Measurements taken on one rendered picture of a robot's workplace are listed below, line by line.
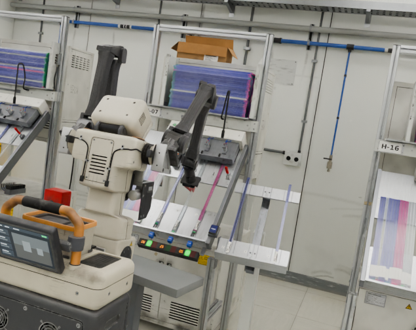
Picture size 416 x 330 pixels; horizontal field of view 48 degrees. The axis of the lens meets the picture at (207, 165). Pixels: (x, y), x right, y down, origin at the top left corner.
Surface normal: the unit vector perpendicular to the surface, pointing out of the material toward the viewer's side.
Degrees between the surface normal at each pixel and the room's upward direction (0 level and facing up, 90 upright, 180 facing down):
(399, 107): 90
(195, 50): 80
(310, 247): 90
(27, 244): 115
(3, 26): 90
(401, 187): 45
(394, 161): 90
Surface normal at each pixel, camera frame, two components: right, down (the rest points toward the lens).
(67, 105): 0.94, 0.17
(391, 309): -0.33, 0.04
